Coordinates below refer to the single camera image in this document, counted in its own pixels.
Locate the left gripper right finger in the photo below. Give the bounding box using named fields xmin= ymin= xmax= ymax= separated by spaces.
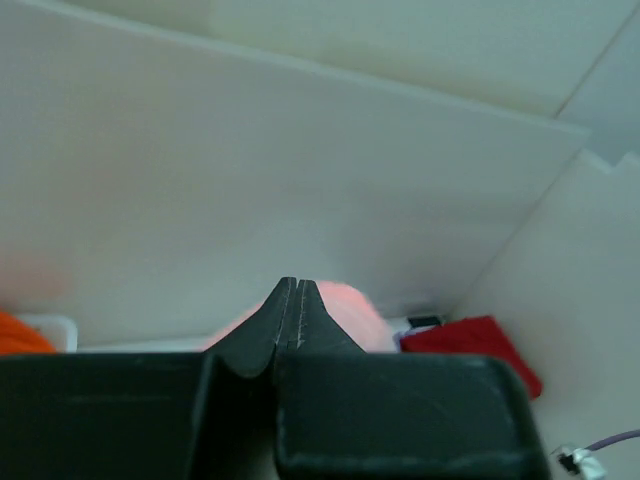
xmin=273 ymin=280 xmax=550 ymax=479

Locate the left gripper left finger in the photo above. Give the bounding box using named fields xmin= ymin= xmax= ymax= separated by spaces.
xmin=1 ymin=279 xmax=291 ymax=479

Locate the pink polo shirt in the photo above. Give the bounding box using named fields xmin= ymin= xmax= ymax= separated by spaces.
xmin=197 ymin=279 xmax=397 ymax=355

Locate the white tray under red shirt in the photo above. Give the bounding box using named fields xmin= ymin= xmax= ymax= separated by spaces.
xmin=390 ymin=313 xmax=446 ymax=352

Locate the folded red t shirt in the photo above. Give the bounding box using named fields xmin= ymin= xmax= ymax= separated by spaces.
xmin=397 ymin=315 xmax=543 ymax=399

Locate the white plastic basket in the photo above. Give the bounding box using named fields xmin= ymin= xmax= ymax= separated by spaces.
xmin=18 ymin=314 xmax=78 ymax=353

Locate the orange t shirt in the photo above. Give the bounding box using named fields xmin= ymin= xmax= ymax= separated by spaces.
xmin=0 ymin=312 xmax=56 ymax=355

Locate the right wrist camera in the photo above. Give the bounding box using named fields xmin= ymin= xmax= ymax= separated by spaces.
xmin=551 ymin=445 xmax=608 ymax=480

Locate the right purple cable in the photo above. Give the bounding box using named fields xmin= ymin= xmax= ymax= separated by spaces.
xmin=584 ymin=428 xmax=640 ymax=454

